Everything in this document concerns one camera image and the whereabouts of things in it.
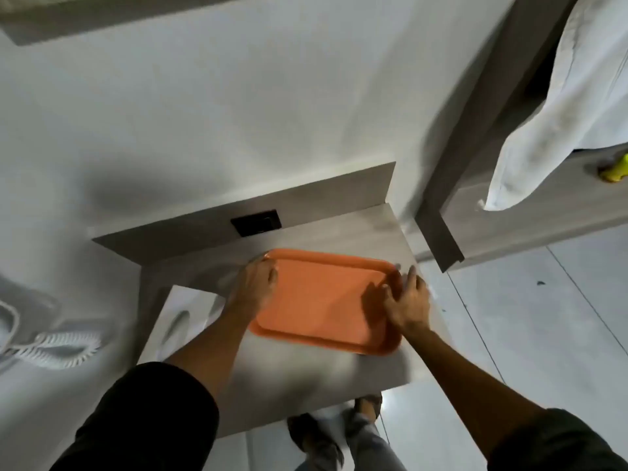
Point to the person's right hand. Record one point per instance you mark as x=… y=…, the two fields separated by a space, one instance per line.
x=411 y=305

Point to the person's left hand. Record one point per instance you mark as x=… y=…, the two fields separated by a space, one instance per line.
x=255 y=286

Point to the person's right thumb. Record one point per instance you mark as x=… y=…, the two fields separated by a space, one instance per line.
x=390 y=296

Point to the person's left fingers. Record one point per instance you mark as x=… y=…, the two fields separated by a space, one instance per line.
x=268 y=273

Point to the orange plastic tray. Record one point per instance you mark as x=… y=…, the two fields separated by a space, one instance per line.
x=324 y=301

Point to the person's right forearm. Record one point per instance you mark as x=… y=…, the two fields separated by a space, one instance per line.
x=466 y=382

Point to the person's left forearm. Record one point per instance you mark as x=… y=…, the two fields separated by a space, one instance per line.
x=212 y=345

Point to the grey wooden bedside table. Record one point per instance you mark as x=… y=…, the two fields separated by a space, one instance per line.
x=289 y=308

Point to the person's right sandal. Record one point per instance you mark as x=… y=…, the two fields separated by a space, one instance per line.
x=370 y=404

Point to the person's sandal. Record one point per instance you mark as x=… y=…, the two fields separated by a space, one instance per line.
x=314 y=439
x=370 y=404

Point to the person's right leg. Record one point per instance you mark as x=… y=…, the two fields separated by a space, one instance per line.
x=373 y=443

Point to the person's leg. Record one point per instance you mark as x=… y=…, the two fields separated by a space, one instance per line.
x=319 y=448
x=373 y=443

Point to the person's left sandal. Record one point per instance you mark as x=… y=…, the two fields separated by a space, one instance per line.
x=314 y=439

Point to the person's left leg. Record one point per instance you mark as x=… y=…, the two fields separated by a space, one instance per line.
x=319 y=448

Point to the person's black left sleeve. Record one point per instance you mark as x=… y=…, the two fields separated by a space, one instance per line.
x=142 y=419

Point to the person's black sleeve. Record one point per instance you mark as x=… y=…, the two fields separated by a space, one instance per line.
x=142 y=419
x=554 y=443

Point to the person's black right sleeve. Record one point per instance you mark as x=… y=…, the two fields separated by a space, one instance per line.
x=554 y=443

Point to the yellow plastic object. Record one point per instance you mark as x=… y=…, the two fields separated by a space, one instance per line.
x=615 y=170

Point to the white bed sheet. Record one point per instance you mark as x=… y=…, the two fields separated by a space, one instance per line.
x=564 y=102

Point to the black wall socket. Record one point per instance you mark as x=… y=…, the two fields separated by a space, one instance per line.
x=256 y=223

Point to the grey wooden bed frame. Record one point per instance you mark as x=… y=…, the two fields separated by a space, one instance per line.
x=515 y=156

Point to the white wall telephone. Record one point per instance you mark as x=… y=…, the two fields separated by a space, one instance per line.
x=22 y=308

